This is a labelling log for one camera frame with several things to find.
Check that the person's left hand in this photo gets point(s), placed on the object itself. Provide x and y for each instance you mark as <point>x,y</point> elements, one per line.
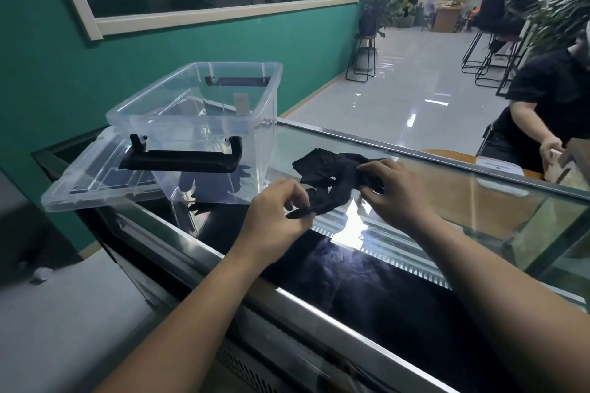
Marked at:
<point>267,231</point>

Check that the person's right hand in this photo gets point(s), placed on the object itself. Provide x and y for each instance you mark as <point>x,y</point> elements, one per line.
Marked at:
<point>401,204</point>

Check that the clear plastic box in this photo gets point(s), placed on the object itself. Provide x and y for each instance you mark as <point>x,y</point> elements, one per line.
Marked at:
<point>184,102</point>

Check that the clear plastic lid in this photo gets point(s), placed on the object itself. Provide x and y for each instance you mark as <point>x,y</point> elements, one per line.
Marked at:
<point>78,190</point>

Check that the person's right forearm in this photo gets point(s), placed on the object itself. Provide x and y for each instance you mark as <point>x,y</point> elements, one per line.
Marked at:
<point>507,305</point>

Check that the person's left forearm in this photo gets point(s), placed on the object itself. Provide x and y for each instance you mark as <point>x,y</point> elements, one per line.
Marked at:
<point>184,337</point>

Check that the white flat box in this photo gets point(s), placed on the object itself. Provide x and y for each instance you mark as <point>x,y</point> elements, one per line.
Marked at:
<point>500,164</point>

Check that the round wooden table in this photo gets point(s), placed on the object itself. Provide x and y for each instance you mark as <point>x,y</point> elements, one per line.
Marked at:
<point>461,208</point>

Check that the glass display case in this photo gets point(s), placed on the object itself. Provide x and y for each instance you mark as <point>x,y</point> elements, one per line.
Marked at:
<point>392,305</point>

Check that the black chair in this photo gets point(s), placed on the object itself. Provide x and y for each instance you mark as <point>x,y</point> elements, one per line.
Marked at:
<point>485,139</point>

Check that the white round pot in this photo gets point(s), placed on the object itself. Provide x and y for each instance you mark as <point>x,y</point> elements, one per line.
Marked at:
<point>365,60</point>

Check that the black bar stool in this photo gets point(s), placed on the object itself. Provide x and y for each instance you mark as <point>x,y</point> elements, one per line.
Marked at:
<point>509,38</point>
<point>472,52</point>

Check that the black metal plant stand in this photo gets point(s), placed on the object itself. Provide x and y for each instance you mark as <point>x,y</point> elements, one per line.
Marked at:
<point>367,37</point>

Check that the small potted plant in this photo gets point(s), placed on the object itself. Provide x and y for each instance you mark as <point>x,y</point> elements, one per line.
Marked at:
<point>405,17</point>

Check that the wooden desk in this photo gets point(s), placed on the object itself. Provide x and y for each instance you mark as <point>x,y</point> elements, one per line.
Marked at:
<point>447,19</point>

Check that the small white round object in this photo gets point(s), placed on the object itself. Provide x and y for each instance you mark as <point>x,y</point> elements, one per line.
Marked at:
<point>43,274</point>

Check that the large leafy green plant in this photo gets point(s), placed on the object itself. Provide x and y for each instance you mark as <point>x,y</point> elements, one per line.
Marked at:
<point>557,15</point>

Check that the white head-mounted headset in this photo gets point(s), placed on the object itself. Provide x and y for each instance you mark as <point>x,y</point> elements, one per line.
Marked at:
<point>586,33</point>

